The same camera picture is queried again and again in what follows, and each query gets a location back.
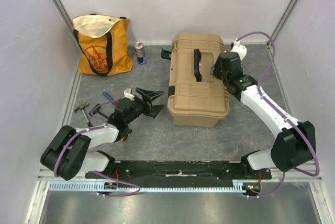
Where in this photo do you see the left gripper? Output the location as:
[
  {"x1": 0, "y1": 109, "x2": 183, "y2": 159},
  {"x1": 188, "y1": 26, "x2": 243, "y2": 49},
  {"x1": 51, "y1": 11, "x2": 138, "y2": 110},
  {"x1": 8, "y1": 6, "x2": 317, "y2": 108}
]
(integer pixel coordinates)
[{"x1": 125, "y1": 87, "x2": 165, "y2": 125}]

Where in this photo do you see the tan plastic tool box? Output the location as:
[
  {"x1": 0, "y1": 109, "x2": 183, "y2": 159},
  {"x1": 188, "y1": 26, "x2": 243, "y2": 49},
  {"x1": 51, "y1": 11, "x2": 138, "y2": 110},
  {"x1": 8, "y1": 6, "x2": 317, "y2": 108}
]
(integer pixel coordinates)
[{"x1": 162, "y1": 32, "x2": 230, "y2": 127}]

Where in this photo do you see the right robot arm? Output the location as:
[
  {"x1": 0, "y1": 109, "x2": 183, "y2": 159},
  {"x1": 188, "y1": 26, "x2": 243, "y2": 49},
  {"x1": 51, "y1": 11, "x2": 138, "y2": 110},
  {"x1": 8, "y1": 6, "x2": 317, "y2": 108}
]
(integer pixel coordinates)
[{"x1": 211, "y1": 52, "x2": 318, "y2": 179}]

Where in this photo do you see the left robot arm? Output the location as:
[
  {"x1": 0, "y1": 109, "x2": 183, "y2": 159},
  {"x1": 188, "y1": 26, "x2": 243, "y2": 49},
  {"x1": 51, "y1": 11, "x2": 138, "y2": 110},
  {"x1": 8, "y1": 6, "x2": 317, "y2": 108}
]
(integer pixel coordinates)
[{"x1": 40, "y1": 88, "x2": 164, "y2": 181}]

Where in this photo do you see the energy drink can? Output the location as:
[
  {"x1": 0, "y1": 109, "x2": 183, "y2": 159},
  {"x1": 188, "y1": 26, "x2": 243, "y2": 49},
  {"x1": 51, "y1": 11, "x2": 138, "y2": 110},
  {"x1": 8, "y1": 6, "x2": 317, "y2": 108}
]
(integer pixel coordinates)
[{"x1": 134, "y1": 41, "x2": 146, "y2": 64}]

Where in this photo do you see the black rubber mallet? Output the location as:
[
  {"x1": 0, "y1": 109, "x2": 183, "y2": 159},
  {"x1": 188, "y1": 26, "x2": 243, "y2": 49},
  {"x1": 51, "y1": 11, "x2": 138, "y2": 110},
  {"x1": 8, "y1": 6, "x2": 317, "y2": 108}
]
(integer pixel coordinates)
[{"x1": 88, "y1": 104, "x2": 109, "y2": 121}]

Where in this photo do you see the claw hammer black grip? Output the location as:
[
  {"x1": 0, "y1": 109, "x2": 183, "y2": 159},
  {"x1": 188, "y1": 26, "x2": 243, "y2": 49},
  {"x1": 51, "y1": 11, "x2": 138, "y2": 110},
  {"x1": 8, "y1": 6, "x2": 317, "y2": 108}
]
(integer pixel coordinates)
[{"x1": 74, "y1": 103, "x2": 93, "y2": 128}]

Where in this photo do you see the yellow tote bag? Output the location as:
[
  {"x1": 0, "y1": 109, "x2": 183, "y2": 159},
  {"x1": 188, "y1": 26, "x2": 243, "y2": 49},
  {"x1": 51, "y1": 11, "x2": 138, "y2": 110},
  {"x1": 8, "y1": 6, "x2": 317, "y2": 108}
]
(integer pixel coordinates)
[{"x1": 72, "y1": 14, "x2": 133, "y2": 77}]

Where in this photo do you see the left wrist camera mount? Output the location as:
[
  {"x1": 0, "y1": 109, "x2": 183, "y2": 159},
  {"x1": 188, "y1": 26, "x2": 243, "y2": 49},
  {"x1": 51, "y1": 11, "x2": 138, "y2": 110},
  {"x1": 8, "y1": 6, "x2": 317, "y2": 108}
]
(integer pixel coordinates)
[{"x1": 124, "y1": 88, "x2": 135, "y2": 100}]

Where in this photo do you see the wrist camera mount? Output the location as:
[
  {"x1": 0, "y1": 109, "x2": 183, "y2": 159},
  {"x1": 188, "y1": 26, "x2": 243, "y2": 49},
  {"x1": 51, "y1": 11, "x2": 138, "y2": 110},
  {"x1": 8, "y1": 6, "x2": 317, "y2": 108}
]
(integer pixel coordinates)
[
  {"x1": 230, "y1": 39, "x2": 247, "y2": 61},
  {"x1": 124, "y1": 88, "x2": 135, "y2": 100}
]

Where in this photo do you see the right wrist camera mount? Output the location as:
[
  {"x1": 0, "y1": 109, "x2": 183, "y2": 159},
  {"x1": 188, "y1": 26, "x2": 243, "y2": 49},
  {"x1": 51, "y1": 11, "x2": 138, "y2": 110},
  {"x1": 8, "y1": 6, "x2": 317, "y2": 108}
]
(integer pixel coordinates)
[{"x1": 230, "y1": 39, "x2": 247, "y2": 61}]

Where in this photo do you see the blue handle screwdriver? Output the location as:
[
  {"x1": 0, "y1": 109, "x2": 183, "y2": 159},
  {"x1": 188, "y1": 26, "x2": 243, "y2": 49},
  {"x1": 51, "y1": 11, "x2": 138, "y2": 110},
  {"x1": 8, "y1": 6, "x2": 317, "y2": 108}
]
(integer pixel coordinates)
[{"x1": 102, "y1": 91, "x2": 117, "y2": 105}]

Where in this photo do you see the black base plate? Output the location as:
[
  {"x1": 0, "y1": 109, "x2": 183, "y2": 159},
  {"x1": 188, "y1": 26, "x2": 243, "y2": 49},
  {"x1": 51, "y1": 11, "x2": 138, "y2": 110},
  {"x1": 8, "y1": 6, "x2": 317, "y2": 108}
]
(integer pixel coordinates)
[{"x1": 101, "y1": 160, "x2": 272, "y2": 180}]

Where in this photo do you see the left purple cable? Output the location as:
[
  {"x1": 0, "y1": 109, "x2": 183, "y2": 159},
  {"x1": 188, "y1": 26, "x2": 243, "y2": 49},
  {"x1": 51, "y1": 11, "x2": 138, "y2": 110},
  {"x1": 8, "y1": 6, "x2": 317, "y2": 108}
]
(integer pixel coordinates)
[{"x1": 53, "y1": 100, "x2": 142, "y2": 198}]

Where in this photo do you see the slotted cable duct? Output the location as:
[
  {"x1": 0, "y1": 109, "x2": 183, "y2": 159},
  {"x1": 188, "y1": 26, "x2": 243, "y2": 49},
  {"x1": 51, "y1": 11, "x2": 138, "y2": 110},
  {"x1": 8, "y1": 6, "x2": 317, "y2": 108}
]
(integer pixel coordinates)
[{"x1": 49, "y1": 181, "x2": 258, "y2": 193}]

